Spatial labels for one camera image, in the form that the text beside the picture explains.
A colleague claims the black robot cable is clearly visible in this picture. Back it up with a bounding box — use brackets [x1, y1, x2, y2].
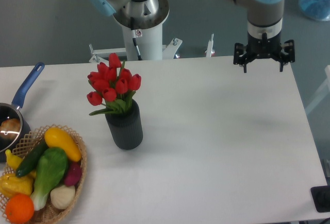
[129, 17, 143, 61]

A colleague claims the white bolt post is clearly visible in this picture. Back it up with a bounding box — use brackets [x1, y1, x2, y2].
[205, 33, 215, 57]

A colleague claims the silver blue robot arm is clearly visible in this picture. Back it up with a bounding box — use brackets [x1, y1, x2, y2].
[89, 0, 295, 67]

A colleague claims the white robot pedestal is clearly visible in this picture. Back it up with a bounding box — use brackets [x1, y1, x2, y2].
[121, 25, 163, 61]

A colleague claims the dark green cucumber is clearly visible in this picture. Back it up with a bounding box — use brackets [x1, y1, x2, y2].
[15, 140, 48, 178]

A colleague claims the yellow bell pepper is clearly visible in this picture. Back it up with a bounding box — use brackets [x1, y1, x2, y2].
[1, 173, 34, 198]

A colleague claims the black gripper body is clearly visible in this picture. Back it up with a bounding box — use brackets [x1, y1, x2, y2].
[246, 32, 282, 59]

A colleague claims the white metal base frame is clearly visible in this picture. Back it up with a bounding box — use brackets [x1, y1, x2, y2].
[89, 38, 183, 63]

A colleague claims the dark grey ribbed vase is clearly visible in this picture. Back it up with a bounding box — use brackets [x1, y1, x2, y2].
[105, 100, 143, 150]

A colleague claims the yellow squash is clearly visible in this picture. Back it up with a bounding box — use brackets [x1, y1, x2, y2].
[44, 127, 82, 162]

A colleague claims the brown bread bun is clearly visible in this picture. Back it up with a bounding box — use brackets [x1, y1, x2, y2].
[1, 118, 21, 141]

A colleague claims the black device at edge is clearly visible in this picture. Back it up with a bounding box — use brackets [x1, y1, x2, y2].
[310, 185, 329, 213]

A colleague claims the orange fruit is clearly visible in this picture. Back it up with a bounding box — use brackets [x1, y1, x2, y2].
[5, 194, 35, 223]

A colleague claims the red tulip bouquet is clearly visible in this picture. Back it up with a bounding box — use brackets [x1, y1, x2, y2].
[87, 53, 142, 116]

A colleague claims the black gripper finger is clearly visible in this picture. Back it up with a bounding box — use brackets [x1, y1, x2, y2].
[270, 40, 294, 72]
[233, 43, 256, 73]

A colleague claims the green bok choy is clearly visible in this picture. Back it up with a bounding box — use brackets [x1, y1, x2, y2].
[30, 147, 68, 211]

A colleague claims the white garlic bulb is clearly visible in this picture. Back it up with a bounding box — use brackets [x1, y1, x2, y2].
[50, 185, 75, 210]

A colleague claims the blue handled saucepan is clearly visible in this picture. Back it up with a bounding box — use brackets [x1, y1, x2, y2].
[1, 62, 45, 163]

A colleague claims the yellow banana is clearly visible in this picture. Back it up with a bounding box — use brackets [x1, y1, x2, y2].
[5, 149, 37, 179]

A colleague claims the white frame at right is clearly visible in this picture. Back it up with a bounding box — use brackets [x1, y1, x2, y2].
[305, 65, 329, 115]

